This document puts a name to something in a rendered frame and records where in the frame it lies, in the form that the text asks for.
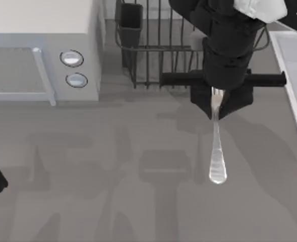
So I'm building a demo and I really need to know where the large round microwave knob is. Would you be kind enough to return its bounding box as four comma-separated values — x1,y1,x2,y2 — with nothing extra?
59,49,85,68

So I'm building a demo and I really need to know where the black wire dish rack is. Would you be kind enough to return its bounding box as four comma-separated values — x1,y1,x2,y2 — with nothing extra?
114,0,270,89

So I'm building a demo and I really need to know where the silver fork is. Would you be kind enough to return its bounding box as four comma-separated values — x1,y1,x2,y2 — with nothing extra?
208,86,228,185

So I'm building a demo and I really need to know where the grey microwave door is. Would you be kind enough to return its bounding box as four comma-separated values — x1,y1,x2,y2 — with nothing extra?
0,47,56,106

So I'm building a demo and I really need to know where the white sink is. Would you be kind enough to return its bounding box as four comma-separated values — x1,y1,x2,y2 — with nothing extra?
266,21,297,175

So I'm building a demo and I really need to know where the small round microwave knob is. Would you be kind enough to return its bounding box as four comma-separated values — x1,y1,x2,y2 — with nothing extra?
65,72,89,89

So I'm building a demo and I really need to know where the pale microwave oven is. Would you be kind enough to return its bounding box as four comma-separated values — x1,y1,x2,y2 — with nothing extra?
0,0,101,106

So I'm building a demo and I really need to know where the black cutlery holder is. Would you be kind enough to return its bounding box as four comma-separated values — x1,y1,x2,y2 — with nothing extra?
115,2,144,68

